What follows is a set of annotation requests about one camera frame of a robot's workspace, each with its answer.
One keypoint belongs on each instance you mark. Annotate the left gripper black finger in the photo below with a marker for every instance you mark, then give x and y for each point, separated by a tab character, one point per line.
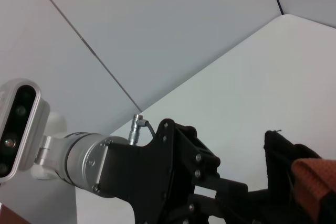
207	166
199	211

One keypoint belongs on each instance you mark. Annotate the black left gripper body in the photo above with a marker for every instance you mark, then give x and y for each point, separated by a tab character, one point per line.
147	171

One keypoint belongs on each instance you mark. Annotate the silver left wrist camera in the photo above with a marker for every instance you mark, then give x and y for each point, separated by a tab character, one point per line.
23	129

